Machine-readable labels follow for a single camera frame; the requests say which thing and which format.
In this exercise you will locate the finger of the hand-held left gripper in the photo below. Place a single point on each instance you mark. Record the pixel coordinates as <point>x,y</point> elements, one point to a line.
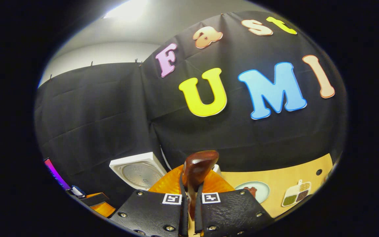
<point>102,209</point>

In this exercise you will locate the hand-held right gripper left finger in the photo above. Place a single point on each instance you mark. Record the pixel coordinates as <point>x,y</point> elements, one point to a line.
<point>150,214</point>

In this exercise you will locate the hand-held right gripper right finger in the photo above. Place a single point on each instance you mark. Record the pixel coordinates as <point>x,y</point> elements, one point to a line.
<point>232,214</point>

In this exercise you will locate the brown wooden spoon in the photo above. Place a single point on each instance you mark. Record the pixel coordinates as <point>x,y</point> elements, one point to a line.
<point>197,168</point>

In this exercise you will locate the brown meat pieces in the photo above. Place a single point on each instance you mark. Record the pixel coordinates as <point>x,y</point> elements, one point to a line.
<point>250,191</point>

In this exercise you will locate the pale green round plate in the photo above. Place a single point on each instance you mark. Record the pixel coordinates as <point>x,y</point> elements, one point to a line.
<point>263,192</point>

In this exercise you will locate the green mung beans pile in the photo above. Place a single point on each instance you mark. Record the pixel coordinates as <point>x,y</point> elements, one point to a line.
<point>289,200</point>

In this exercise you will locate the white divided dish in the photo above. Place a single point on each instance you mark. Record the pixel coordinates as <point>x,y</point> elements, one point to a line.
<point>294,194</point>

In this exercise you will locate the dark red beans pile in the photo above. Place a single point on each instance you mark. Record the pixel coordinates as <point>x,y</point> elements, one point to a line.
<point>302,196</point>

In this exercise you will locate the yellow soybeans pile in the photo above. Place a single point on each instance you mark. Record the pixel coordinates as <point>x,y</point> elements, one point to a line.
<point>304,187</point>

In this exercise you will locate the black backdrop cloth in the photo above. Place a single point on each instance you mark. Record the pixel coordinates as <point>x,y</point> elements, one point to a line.
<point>104,115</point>

